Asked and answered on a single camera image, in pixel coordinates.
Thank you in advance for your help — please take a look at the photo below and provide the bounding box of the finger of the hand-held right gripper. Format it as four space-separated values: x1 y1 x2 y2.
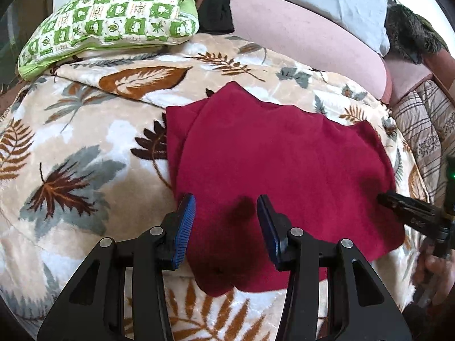
377 190 445 237

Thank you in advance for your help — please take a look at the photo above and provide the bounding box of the person's right hand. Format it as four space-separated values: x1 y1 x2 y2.
414 242 455 308

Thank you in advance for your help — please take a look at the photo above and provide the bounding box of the black garment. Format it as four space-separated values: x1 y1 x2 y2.
96 0 235 33

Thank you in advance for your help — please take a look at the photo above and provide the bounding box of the pink sofa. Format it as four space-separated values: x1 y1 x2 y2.
386 48 455 105

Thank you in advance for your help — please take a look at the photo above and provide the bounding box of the green checked pillow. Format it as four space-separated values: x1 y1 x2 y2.
17 0 200 82

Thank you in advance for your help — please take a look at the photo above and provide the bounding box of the wooden glass-door cabinet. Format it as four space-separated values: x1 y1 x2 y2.
0 0 54 93

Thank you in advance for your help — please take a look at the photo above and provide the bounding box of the brown striped quilted cloth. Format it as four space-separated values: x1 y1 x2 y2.
391 80 455 203

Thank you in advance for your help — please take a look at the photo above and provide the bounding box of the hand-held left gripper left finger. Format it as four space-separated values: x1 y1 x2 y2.
36 194 197 341

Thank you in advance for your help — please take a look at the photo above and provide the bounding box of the dark furry cloth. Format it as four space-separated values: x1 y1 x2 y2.
386 3 450 65

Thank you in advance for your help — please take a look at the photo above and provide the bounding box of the dark red sweater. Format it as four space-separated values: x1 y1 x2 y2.
165 81 406 297

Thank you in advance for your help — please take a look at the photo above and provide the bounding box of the leaf print blanket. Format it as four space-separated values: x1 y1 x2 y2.
0 32 431 341

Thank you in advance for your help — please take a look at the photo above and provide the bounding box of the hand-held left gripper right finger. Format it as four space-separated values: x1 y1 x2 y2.
257 195 413 341

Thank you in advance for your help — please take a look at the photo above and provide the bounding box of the pink quilted cushion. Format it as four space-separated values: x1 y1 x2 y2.
199 0 393 105

